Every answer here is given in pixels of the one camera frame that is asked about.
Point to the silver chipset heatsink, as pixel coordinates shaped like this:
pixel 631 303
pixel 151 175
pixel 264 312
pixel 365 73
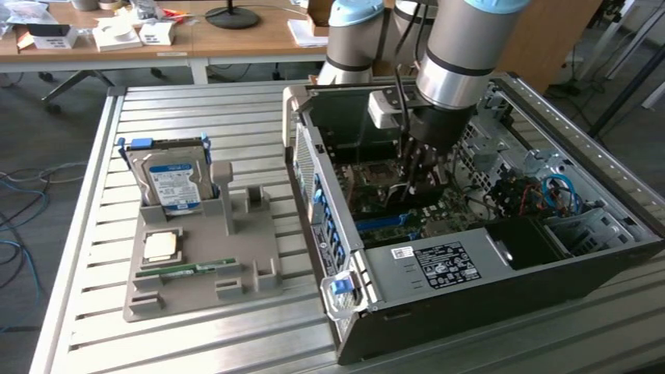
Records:
pixel 437 230

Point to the clear plastic bag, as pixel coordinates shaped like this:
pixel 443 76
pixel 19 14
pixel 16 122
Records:
pixel 26 11

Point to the black power supply label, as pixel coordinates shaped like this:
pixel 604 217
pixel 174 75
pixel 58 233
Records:
pixel 449 265

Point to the green RAM stick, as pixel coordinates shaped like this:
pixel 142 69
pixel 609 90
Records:
pixel 187 268

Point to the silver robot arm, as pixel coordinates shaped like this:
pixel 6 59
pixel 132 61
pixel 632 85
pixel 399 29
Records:
pixel 468 58

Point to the clear plastic packet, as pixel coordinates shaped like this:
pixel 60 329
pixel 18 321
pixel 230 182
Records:
pixel 143 8

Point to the white box with tape roll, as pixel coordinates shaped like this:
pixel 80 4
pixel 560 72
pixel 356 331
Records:
pixel 116 41

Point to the blue release latch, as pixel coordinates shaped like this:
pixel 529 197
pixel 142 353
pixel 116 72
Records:
pixel 343 286

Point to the grey cup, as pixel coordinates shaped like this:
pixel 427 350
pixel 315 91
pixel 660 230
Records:
pixel 86 4

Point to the open black PC case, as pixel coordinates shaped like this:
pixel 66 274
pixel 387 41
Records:
pixel 468 319

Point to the CPU socket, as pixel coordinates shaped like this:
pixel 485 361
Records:
pixel 376 171

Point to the blue card retention clip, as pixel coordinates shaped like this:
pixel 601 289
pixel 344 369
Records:
pixel 325 211
pixel 335 244
pixel 331 228
pixel 317 198

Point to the wooden cabinet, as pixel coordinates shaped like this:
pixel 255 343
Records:
pixel 551 39

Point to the blue expansion slot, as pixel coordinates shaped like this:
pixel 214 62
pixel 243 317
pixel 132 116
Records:
pixel 384 223

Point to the white paper stack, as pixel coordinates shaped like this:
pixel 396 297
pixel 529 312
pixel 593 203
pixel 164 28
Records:
pixel 307 37

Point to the grey power supply unit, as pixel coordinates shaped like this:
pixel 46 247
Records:
pixel 384 280

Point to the white labelled box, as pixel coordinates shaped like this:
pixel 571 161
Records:
pixel 55 42

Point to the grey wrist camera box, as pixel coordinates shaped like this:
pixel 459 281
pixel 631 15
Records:
pixel 381 113

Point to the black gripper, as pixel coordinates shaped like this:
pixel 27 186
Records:
pixel 441 128

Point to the silver CPU chip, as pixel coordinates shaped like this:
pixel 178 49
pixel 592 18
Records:
pixel 162 247

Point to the green motherboard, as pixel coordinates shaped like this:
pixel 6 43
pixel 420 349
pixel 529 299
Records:
pixel 463 216

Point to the black plastic drive shroud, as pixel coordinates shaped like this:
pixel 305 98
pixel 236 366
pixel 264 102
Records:
pixel 524 241

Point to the wooden office desk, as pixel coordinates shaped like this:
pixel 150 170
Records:
pixel 249 43
pixel 78 54

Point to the grey metal disk bay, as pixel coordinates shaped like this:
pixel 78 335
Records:
pixel 597 230

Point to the black slanted furniture leg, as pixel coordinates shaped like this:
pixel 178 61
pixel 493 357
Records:
pixel 624 80

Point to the hard disk with blue caddy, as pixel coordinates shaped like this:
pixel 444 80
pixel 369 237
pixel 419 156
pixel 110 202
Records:
pixel 171 183

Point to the black lamp base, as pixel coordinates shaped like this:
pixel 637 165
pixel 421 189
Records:
pixel 231 19

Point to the brown cardboard box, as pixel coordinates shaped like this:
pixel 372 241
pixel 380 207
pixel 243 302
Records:
pixel 317 11

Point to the small white box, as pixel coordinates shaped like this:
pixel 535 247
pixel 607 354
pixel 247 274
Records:
pixel 156 35

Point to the beige tape roll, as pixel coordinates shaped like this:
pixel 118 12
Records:
pixel 111 4

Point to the grey parts rack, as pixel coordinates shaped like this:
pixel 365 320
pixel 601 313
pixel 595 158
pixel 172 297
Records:
pixel 208 249

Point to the small white barcode sticker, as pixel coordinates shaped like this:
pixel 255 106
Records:
pixel 403 252

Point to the orange tool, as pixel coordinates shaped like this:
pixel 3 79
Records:
pixel 176 16

